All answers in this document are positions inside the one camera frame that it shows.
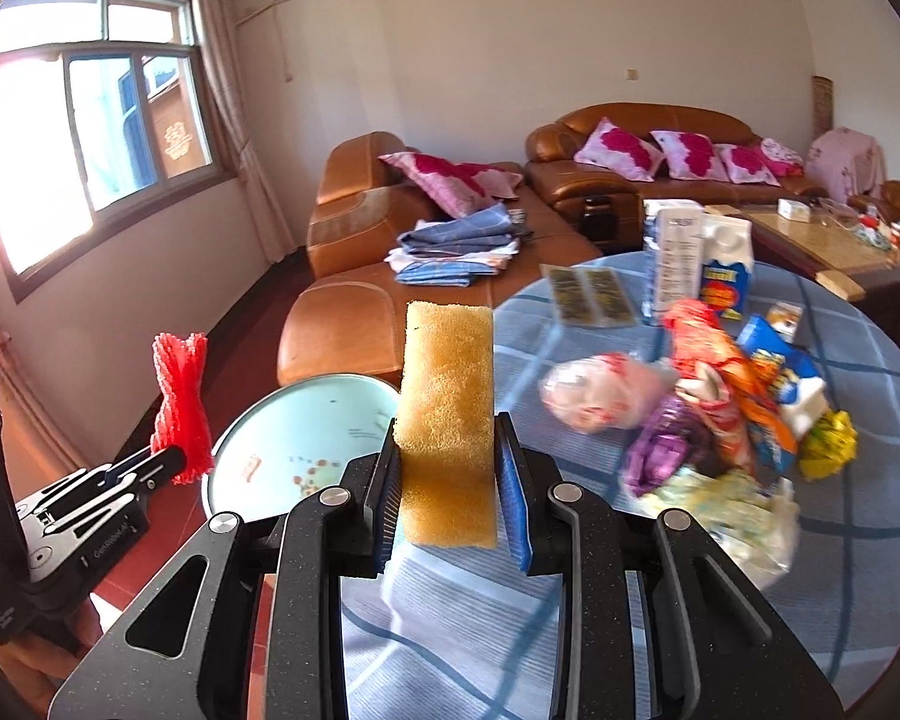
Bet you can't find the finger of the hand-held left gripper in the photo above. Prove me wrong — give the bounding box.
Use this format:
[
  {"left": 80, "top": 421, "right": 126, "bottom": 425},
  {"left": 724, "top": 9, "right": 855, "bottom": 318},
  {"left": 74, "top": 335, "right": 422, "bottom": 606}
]
[
  {"left": 51, "top": 451, "right": 149, "bottom": 496},
  {"left": 21, "top": 446, "right": 189, "bottom": 542}
]

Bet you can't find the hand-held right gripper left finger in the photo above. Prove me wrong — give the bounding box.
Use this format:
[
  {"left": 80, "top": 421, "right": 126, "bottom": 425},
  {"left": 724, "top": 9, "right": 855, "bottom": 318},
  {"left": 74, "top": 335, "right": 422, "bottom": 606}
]
[{"left": 51, "top": 435, "right": 404, "bottom": 720}]

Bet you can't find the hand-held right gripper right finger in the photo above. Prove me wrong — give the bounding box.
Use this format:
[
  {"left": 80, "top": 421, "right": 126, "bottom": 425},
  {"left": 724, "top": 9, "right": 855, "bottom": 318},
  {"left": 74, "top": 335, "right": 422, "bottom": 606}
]
[{"left": 495, "top": 412, "right": 846, "bottom": 720}]

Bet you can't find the red mesh net bag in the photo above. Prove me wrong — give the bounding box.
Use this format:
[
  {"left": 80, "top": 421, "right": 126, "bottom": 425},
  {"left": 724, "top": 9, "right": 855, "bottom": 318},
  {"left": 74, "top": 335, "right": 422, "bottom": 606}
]
[{"left": 150, "top": 330, "right": 215, "bottom": 487}]

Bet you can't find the yellow sponge block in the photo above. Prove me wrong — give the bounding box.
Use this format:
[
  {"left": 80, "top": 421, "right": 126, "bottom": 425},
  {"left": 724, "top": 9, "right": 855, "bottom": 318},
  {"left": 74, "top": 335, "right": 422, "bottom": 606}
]
[{"left": 392, "top": 301, "right": 496, "bottom": 547}]

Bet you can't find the light green enamel basin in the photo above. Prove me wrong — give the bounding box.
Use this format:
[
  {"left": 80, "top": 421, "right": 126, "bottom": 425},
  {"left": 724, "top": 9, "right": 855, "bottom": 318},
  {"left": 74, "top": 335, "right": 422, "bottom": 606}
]
[{"left": 204, "top": 373, "right": 402, "bottom": 533}]

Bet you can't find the purple foil wrapper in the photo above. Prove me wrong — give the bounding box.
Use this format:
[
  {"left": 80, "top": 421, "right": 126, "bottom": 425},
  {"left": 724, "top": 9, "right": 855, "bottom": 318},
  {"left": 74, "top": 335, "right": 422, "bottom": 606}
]
[{"left": 624, "top": 390, "right": 710, "bottom": 492}]

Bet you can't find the red orange plastic bag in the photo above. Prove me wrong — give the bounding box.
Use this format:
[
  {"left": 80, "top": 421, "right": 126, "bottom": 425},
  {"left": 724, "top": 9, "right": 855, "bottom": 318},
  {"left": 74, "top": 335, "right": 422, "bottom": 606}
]
[{"left": 661, "top": 298, "right": 796, "bottom": 475}]

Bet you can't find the pink translucent plastic bag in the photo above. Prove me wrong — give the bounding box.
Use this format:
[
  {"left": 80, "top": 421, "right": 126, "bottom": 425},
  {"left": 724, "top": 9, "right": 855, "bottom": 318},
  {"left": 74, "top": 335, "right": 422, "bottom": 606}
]
[{"left": 538, "top": 351, "right": 680, "bottom": 434}]

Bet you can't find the blue plaid tablecloth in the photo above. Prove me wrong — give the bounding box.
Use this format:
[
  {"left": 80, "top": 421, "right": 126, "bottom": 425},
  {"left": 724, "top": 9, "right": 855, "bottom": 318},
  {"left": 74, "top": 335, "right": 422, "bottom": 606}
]
[{"left": 341, "top": 251, "right": 900, "bottom": 720}]

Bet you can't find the brown leather chaise sofa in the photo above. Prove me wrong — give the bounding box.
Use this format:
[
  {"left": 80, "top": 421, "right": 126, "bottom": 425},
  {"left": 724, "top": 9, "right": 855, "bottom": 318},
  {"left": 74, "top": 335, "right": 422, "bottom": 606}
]
[{"left": 276, "top": 131, "right": 605, "bottom": 391}]

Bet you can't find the white printed plastic bag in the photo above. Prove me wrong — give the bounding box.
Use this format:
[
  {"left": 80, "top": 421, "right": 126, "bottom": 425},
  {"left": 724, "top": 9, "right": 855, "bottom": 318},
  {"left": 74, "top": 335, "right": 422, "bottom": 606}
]
[{"left": 630, "top": 465, "right": 800, "bottom": 593}]

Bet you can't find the flat yellow-black packet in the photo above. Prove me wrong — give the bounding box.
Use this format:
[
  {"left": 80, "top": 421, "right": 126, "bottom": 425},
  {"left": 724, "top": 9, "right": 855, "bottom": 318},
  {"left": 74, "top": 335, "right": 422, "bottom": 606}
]
[{"left": 540, "top": 264, "right": 638, "bottom": 329}]

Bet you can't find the folded light blue cloth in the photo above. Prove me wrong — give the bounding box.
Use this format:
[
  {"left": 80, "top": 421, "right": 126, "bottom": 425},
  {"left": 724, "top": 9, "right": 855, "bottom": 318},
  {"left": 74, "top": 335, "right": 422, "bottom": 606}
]
[{"left": 386, "top": 247, "right": 512, "bottom": 290}]

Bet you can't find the folded blue plaid sheet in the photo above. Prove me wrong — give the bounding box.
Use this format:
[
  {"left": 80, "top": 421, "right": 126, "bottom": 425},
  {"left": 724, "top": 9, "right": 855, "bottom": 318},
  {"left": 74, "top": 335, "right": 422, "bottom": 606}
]
[{"left": 397, "top": 202, "right": 522, "bottom": 262}]

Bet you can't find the tall white blue carton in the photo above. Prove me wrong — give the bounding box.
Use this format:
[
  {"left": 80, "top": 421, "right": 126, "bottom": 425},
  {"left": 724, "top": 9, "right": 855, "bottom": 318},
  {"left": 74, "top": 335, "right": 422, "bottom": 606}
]
[{"left": 641, "top": 200, "right": 706, "bottom": 326}]

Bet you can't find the crushed blue white carton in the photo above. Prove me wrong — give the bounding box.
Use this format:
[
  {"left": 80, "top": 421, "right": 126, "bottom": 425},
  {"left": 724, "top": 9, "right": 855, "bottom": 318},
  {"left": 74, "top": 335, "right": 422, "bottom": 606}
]
[{"left": 735, "top": 315, "right": 830, "bottom": 443}]

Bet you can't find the white blue gable carton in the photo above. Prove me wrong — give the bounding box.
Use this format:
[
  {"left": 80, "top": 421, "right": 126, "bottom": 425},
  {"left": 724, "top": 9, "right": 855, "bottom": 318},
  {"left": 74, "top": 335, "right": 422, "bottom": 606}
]
[{"left": 699, "top": 214, "right": 755, "bottom": 321}]

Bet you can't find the crumpled yellow wrapper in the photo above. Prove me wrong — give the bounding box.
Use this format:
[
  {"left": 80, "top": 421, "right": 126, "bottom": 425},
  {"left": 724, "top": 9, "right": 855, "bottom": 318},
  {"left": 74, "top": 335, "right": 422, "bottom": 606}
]
[{"left": 799, "top": 409, "right": 860, "bottom": 481}]

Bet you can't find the pink floral pillow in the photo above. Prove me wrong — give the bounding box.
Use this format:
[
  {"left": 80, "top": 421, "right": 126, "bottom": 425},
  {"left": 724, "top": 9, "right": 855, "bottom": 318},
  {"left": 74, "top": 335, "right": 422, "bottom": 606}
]
[
  {"left": 379, "top": 151, "right": 524, "bottom": 220},
  {"left": 574, "top": 118, "right": 665, "bottom": 182},
  {"left": 712, "top": 142, "right": 781, "bottom": 186},
  {"left": 757, "top": 137, "right": 805, "bottom": 179},
  {"left": 650, "top": 130, "right": 728, "bottom": 181}
]

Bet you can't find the small orange white box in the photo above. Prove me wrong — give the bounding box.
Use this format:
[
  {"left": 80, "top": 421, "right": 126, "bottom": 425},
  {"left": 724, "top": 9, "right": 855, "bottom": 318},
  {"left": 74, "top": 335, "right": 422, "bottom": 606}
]
[{"left": 765, "top": 301, "right": 805, "bottom": 338}]

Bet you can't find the brown leather three-seat sofa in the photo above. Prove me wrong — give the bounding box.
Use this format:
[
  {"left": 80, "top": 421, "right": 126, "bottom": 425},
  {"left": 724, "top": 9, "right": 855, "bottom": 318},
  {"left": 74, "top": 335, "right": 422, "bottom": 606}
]
[{"left": 525, "top": 101, "right": 833, "bottom": 252}]

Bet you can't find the beige curtain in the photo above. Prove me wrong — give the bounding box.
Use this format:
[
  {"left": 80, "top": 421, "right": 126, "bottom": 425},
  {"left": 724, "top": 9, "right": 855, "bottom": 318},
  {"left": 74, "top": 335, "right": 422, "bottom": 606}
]
[{"left": 146, "top": 0, "right": 297, "bottom": 260}]

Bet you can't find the wooden coffee table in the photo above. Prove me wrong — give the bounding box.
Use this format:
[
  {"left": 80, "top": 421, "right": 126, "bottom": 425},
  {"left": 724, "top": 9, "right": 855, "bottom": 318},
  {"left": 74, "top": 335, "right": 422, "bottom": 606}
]
[{"left": 705, "top": 202, "right": 900, "bottom": 297}]

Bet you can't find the pile of small packets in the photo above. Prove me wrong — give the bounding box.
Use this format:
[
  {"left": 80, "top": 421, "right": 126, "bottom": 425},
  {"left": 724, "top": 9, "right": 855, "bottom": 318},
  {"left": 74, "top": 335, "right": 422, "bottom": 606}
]
[{"left": 851, "top": 210, "right": 900, "bottom": 252}]

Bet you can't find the pink floral cloth cover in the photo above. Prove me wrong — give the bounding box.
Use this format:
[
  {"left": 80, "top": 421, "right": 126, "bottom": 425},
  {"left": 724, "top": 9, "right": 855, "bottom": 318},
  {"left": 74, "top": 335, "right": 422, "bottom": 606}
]
[{"left": 805, "top": 127, "right": 887, "bottom": 200}]

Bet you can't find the window with wooden frame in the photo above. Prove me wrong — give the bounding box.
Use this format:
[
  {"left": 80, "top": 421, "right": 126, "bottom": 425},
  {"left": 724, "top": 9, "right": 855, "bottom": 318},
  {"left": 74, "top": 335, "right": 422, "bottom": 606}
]
[{"left": 0, "top": 0, "right": 237, "bottom": 301}]

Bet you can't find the bamboo wall hanging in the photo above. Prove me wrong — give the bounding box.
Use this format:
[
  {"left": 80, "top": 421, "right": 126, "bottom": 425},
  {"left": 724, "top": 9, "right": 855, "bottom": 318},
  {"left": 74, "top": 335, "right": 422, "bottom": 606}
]
[{"left": 811, "top": 75, "right": 835, "bottom": 132}]

